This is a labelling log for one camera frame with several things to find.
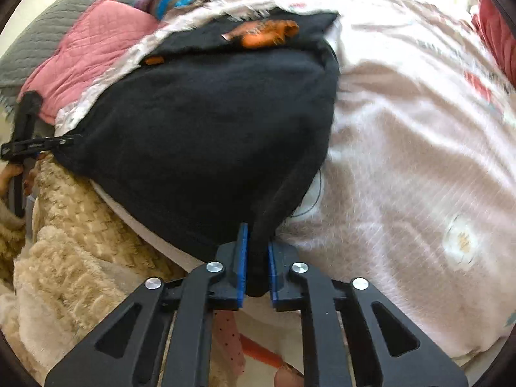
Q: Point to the pink floral bed quilt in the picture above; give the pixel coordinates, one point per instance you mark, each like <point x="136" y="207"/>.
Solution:
<point x="403" y="149"/>

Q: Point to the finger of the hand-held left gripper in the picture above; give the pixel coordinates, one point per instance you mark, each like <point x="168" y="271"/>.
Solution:
<point x="61" y="142"/>

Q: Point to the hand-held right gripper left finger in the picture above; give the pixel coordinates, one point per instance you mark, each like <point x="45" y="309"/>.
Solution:
<point x="242" y="266"/>

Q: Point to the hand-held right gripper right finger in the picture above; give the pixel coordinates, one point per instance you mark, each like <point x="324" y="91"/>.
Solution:
<point x="273" y="278"/>

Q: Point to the person's left hand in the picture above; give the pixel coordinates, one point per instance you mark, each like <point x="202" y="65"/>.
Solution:
<point x="14" y="172"/>

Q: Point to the beige fuzzy robe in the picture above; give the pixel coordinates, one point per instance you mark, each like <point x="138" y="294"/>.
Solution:
<point x="80" y="250"/>

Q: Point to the rose red blanket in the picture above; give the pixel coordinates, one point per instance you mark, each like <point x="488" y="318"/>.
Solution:
<point x="496" y="36"/>

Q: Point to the pink polka dot pants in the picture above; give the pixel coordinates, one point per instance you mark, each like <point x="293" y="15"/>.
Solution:
<point x="229" y="342"/>

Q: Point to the black sweater with orange cuffs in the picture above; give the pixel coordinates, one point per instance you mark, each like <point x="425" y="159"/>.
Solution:
<point x="201" y="129"/>

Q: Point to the pink quilted pillow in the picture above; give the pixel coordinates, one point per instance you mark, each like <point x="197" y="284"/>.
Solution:
<point x="80" y="48"/>

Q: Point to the grey quilted cushion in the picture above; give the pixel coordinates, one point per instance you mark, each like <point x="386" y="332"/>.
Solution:
<point x="60" y="4"/>

